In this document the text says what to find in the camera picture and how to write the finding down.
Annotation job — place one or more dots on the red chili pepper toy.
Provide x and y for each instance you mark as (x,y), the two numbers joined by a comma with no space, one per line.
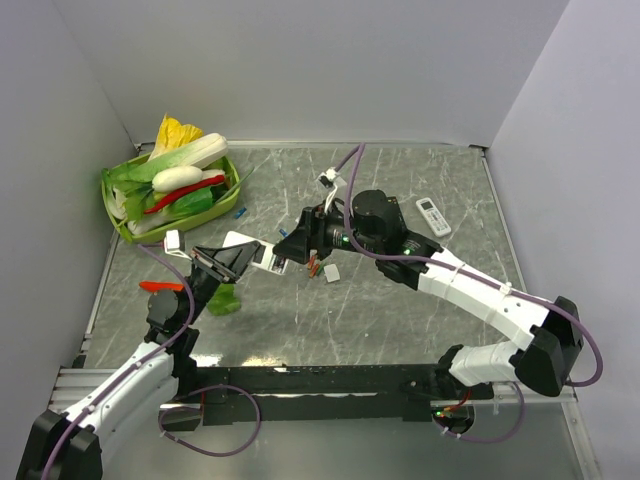
(181,192)

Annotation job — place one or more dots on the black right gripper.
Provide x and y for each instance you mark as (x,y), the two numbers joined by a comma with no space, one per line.
(310,233)

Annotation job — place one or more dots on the white battery cover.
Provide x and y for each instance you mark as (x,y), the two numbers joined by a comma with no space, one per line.
(331,273)

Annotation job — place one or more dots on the green leafy vegetable toy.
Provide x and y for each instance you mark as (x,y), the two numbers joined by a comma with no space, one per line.
(131,186)

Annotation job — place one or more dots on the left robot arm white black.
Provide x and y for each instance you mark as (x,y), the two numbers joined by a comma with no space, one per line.
(78,442)

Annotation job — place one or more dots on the orange carrot toy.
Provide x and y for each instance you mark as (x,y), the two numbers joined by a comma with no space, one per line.
(224,301)

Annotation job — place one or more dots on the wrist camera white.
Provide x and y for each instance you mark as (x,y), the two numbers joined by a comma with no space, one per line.
(174,244)
(335,185)

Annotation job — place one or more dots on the white radish toy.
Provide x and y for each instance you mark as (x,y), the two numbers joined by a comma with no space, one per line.
(171,179)

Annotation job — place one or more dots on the white air conditioner remote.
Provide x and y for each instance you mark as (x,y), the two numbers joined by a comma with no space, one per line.
(433,217)

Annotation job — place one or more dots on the aluminium frame rail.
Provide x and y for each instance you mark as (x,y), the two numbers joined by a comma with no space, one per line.
(453,419)

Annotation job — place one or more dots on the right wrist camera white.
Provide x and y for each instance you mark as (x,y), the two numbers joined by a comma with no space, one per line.
(335,185)

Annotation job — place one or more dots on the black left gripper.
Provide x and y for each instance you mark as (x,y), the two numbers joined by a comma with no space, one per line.
(225,264)

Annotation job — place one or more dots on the napa cabbage toy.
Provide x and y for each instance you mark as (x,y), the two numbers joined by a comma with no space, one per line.
(180,144)

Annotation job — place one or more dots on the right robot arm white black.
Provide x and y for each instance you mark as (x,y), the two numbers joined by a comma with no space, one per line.
(542,339)

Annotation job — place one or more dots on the green plastic basket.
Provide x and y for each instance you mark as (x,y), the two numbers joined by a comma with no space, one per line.
(189,215)

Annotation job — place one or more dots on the blue battery far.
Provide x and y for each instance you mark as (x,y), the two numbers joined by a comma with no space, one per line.
(240,213)

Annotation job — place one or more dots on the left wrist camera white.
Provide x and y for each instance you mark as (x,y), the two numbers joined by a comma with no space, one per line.
(174,244)

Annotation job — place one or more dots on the red white remote control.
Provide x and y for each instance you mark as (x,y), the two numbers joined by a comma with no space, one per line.
(265,259)

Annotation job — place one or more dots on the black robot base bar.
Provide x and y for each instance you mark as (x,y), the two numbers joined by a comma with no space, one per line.
(303,393)

